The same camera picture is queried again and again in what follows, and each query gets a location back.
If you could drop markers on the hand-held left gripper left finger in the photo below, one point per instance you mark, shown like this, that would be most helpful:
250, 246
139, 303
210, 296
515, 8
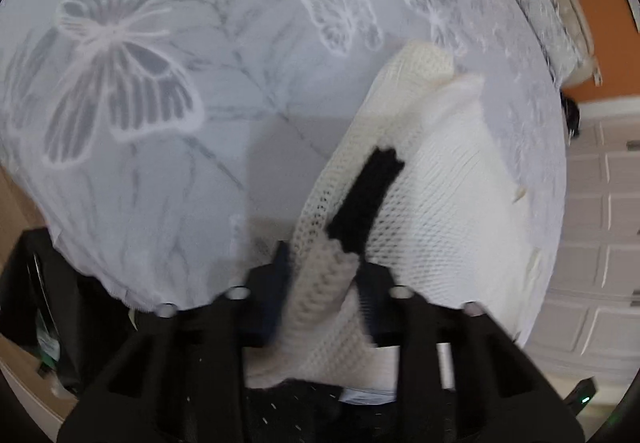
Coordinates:
277, 295

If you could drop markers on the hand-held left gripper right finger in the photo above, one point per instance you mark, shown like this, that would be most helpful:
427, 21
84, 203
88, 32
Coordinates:
369, 310

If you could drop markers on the white red black knit sweater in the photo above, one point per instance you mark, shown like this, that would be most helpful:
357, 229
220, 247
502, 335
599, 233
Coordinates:
450, 203

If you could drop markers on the person's dark dotted pants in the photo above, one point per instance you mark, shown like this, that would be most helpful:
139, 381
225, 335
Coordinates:
290, 415

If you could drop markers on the white panelled wardrobe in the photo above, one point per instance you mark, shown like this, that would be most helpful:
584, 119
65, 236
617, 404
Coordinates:
595, 223

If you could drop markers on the grey butterfly print bed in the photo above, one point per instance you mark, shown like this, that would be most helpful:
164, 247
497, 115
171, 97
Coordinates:
200, 123

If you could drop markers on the dark storage container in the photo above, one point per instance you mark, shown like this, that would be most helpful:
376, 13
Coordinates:
55, 303

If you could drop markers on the black bag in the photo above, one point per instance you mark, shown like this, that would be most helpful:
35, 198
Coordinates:
571, 115

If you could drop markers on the large grey butterfly pillow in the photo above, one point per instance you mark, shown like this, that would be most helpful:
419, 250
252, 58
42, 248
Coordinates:
540, 13

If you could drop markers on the beige padded headboard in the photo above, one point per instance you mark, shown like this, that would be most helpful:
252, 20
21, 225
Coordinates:
582, 33

